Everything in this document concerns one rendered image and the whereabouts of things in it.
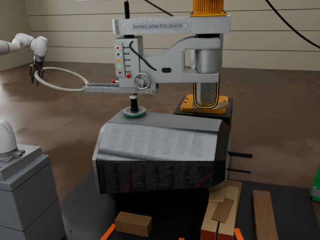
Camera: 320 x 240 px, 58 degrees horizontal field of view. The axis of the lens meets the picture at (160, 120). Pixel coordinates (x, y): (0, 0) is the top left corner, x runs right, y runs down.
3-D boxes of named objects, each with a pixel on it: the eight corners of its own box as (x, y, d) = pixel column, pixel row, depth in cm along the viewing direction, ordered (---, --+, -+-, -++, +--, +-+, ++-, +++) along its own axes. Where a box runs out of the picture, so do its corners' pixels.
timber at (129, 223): (115, 230, 255) (114, 220, 251) (121, 221, 266) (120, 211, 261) (148, 237, 247) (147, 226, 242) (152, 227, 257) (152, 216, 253)
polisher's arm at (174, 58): (216, 88, 266) (219, 32, 247) (218, 96, 245) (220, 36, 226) (137, 88, 276) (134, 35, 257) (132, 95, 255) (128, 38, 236)
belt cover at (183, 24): (227, 34, 249) (228, 13, 242) (229, 38, 226) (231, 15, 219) (117, 36, 261) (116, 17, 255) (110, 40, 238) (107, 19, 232)
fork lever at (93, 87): (159, 88, 272) (159, 83, 270) (156, 95, 255) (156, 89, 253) (88, 86, 281) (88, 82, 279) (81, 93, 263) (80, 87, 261)
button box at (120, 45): (125, 75, 251) (123, 42, 240) (125, 76, 249) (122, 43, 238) (116, 76, 252) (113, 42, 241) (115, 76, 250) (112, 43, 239)
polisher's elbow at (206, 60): (195, 68, 261) (195, 46, 253) (217, 68, 258) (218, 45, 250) (195, 73, 243) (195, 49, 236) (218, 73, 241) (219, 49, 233)
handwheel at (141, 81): (152, 86, 255) (151, 70, 249) (150, 90, 246) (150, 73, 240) (135, 86, 257) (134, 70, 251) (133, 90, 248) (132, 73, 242)
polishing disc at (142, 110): (130, 105, 287) (130, 105, 287) (149, 108, 279) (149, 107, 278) (118, 113, 269) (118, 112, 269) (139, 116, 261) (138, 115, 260)
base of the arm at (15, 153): (11, 163, 199) (10, 156, 197) (-14, 160, 206) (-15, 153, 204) (30, 152, 215) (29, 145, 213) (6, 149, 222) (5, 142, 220)
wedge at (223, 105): (224, 105, 318) (224, 100, 316) (229, 107, 309) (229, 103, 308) (208, 107, 311) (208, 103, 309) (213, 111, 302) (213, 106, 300)
